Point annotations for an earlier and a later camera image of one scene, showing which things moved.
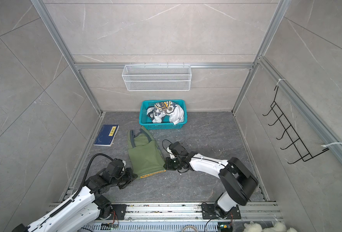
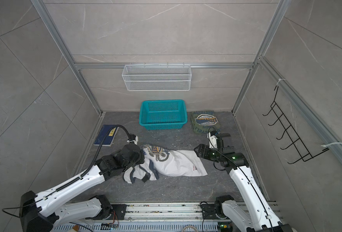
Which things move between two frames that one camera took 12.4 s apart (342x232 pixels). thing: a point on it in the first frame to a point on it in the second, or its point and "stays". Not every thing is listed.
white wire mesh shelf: (156, 78) stays
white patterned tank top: (174, 112) to (159, 161)
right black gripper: (168, 164) to (205, 149)
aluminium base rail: (251, 212) stays
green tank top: (145, 153) to (203, 120)
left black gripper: (129, 171) to (141, 154)
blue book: (106, 135) stays
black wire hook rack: (290, 132) stays
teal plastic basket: (147, 122) stays
